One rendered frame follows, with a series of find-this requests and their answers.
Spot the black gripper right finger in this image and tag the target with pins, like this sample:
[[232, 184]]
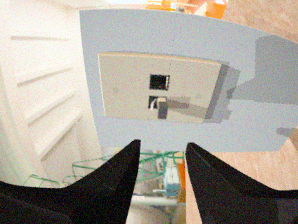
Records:
[[227, 196]]

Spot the light grey flat panel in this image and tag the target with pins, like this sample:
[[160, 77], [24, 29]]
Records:
[[229, 87]]

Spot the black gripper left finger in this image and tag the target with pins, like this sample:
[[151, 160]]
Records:
[[102, 197]]

